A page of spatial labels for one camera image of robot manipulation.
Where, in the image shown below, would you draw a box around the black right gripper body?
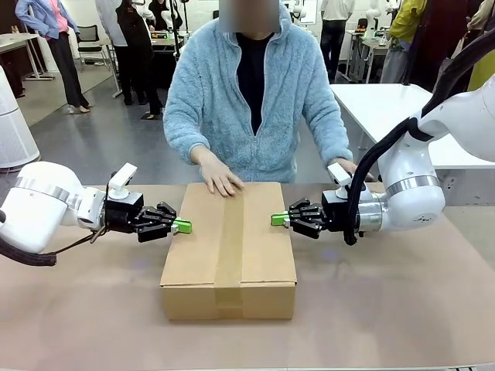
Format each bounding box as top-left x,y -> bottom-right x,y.
321,189 -> 352,233

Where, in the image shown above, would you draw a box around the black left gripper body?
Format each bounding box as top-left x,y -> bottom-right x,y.
103,192 -> 146,235

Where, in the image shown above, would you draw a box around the brown cardboard box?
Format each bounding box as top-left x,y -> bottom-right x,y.
159,182 -> 298,321

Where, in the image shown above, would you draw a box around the person's right forearm blue sleeve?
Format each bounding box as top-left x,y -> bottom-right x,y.
164,115 -> 212,165

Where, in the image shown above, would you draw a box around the person's left forearm blue sleeve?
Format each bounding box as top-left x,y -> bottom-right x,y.
309,111 -> 355,163

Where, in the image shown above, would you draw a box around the person's left hand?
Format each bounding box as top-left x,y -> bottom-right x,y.
328,156 -> 375,182

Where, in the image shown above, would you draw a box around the person's right hand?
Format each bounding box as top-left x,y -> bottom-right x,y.
198,148 -> 245,198

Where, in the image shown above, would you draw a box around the brown tape strip on box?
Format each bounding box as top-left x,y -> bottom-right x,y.
213,192 -> 245,320

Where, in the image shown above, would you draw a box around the white side table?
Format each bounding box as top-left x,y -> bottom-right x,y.
329,82 -> 495,170

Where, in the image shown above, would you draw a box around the person in blue fleece jacket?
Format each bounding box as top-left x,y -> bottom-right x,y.
162,0 -> 355,185

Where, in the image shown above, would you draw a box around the white air purifier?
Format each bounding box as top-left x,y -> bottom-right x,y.
0,64 -> 42,170

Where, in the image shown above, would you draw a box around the person in black apron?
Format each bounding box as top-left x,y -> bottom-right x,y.
115,0 -> 166,121

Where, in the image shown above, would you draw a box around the grey background workbench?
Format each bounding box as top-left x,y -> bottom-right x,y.
346,29 -> 391,83

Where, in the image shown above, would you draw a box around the background desk with green item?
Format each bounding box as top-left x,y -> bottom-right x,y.
148,29 -> 191,53

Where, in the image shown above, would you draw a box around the black stand pole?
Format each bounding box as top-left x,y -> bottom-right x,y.
169,0 -> 183,63

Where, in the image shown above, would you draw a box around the person white shirt dark trousers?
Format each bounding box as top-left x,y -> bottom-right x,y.
319,0 -> 356,82

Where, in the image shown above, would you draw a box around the black mesh office chair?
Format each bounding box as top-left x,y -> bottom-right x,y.
76,25 -> 114,69

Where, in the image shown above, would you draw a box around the person in white shirt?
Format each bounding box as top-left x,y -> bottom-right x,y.
95,0 -> 131,106

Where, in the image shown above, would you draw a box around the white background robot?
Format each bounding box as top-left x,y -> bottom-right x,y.
357,0 -> 387,39

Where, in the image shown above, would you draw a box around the person in yellow jacket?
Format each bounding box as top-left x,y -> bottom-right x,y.
381,0 -> 428,85

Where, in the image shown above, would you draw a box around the person in black clothes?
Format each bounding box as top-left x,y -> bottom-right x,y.
419,0 -> 476,94

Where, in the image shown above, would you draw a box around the light wooden table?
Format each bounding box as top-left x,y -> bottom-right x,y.
0,32 -> 55,82

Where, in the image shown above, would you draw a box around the figure in blue shirt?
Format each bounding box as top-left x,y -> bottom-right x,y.
15,0 -> 93,115

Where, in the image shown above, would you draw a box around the person in beige jacket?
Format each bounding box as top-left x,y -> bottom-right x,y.
466,0 -> 495,34

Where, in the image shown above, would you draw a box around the right arm black cable sleeve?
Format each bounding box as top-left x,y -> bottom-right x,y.
343,32 -> 495,247

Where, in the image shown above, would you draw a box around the arm black cable sleeve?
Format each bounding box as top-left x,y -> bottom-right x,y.
0,210 -> 58,267
343,32 -> 495,247

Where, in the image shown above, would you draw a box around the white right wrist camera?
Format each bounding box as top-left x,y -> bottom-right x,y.
327,162 -> 359,196

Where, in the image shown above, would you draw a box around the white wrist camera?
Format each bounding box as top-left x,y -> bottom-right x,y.
327,162 -> 359,196
107,162 -> 138,201

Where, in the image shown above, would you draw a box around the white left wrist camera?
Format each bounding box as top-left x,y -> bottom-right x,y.
107,162 -> 138,201

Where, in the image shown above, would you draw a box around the thin black camera cable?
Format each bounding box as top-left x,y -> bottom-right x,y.
52,226 -> 108,256

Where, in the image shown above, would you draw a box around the left arm black cable sleeve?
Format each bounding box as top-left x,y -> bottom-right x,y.
0,210 -> 58,267

